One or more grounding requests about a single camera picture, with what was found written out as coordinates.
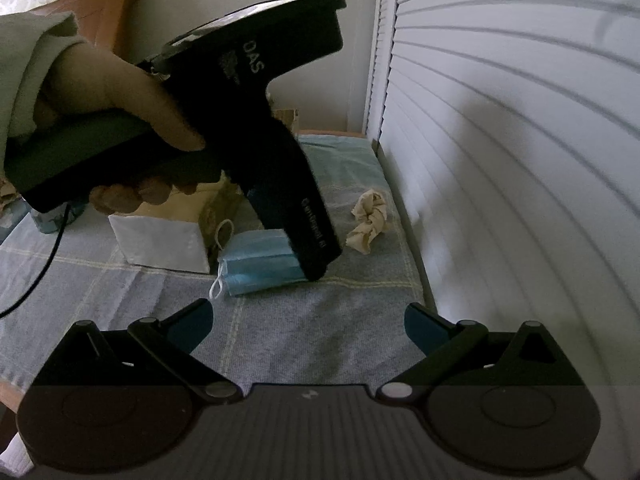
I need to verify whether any clear jar white lid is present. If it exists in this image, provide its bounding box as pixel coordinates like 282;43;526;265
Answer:
28;203;87;234

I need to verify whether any blue face mask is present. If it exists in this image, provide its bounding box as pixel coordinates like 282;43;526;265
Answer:
208;219;307;301

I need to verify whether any closed tan cardboard box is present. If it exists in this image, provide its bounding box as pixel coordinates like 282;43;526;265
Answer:
108;178;243;274

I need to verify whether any white louvered door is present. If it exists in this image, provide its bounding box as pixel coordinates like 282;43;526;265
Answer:
361;0;640;480

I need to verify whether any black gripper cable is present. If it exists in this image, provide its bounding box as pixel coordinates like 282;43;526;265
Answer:
0;199;72;320

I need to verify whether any light blue towel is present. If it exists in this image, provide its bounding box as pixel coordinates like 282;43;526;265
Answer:
298;134;390;210

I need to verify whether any person's left hand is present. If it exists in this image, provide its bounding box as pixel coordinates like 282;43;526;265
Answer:
31;39;207;215

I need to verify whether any grey sleeve forearm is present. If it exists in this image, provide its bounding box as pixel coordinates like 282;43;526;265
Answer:
0;12;85;177

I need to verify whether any white cloth with beige knot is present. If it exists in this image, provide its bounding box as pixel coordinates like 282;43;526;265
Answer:
345;188;388;255

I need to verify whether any grey checked blanket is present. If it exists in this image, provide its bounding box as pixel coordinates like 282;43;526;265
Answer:
0;179;436;396

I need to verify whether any open brown cardboard box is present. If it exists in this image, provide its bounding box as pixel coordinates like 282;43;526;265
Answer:
271;108;299;134

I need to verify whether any wooden headboard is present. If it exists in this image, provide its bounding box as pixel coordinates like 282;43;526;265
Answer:
32;0;137;58

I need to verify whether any brown floral cloth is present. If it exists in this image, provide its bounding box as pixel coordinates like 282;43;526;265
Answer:
0;178;22;218

